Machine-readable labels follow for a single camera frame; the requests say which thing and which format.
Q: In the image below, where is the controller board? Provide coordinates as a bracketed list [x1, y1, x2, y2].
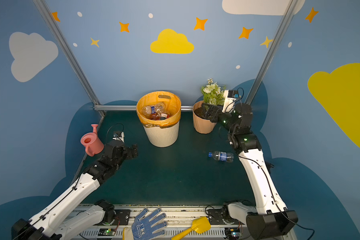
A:
[224, 228, 243, 240]
[98, 229, 117, 237]

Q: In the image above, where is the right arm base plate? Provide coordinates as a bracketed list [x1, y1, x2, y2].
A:
[205, 205, 249, 225]

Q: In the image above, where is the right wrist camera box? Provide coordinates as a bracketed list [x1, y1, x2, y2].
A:
[222, 90, 240, 113]

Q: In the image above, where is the aluminium frame post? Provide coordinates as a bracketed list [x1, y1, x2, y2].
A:
[245, 0, 305, 105]
[33, 0, 101, 107]

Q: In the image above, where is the red label cola bottle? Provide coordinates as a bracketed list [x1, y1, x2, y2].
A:
[159, 111, 171, 121]

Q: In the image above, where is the orange bin liner bag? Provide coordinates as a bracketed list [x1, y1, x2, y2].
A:
[137, 91, 182, 124]

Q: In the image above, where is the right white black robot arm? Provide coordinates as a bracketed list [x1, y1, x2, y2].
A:
[202, 104, 298, 240]

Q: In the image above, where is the red black clamp tool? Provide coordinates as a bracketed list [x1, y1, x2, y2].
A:
[265, 161, 275, 175]

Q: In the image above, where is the aluminium frame right post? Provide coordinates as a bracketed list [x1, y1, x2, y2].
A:
[245, 0, 305, 105]

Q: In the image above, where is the right controller board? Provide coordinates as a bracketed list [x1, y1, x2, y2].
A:
[224, 228, 243, 240]

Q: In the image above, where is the blue dotted work glove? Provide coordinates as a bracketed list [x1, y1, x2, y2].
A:
[131, 208, 168, 240]

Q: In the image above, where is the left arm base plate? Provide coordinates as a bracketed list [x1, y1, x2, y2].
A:
[100, 209, 131, 226]

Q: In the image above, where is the white ribbed waste bin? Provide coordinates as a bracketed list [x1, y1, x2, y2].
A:
[143, 121, 180, 148]

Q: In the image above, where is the artificial white flower plant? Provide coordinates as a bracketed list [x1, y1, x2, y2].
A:
[201, 78, 226, 106]

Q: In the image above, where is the aluminium frame left post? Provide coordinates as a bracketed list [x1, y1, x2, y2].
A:
[33, 0, 101, 107]

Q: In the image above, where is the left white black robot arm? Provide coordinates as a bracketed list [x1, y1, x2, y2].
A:
[11, 139, 139, 240]

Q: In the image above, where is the aluminium frame rear bar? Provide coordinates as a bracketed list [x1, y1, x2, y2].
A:
[94, 105, 193, 112]

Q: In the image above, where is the yellow toy shovel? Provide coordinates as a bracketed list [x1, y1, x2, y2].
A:
[171, 217, 211, 240]

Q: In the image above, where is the Pepsi bottle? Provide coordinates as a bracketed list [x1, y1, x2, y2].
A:
[142, 105, 156, 119]
[208, 151, 234, 163]

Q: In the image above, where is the peach ribbed flower pot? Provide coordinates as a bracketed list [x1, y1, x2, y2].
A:
[193, 100, 217, 134]

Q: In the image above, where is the left controller board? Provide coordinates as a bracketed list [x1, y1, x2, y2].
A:
[98, 229, 117, 237]

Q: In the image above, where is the pink watering can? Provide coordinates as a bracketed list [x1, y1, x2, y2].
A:
[81, 124, 105, 157]

